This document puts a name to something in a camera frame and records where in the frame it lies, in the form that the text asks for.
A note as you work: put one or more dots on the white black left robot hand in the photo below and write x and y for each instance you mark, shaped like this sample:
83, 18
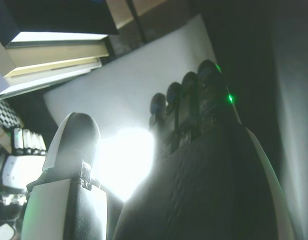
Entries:
206, 187

